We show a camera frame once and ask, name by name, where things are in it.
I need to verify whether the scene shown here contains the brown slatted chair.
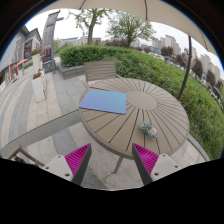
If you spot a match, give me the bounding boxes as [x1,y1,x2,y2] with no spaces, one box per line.
[83,60,118,89]

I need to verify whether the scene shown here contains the transparent green computer mouse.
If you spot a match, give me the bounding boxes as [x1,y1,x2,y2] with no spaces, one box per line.
[138,121,158,140]

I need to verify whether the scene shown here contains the leafy green tree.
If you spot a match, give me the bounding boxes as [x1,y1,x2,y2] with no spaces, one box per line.
[106,11,156,48]

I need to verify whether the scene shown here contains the dark curved parasol pole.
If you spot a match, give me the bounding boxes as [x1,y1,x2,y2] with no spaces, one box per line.
[176,34,193,102]

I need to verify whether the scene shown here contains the green hedge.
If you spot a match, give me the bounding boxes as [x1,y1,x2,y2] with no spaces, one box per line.
[59,44,224,151]

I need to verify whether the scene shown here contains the bare-trunk tree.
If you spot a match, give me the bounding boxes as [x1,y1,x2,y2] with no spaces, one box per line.
[68,8,113,46]

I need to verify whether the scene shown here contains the grey storefront building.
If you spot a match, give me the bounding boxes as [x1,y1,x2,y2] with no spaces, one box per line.
[0,26,43,94]

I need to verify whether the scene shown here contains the blue mouse pad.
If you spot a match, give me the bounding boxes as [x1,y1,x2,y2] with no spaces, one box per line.
[78,88,128,115]

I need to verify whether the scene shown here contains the distant apartment buildings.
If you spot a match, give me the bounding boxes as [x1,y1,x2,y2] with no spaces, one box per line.
[151,34,223,86]

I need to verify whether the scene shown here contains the tall white flower planter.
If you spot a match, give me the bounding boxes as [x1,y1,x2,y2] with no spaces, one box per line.
[31,71,47,103]
[30,49,44,73]

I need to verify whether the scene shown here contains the beige parasol canopy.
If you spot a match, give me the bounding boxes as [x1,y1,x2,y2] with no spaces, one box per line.
[39,0,218,57]

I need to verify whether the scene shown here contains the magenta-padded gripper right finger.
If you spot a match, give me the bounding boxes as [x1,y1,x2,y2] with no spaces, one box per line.
[131,143,184,187]

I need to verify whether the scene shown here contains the grey sign pillar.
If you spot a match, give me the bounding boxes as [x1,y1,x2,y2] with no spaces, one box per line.
[41,10,64,74]

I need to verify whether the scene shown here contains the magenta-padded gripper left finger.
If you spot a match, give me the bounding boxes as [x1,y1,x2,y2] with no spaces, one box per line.
[42,143,93,187]

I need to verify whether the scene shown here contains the grey metal table leg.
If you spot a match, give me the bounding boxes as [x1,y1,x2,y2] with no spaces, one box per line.
[112,156,125,175]

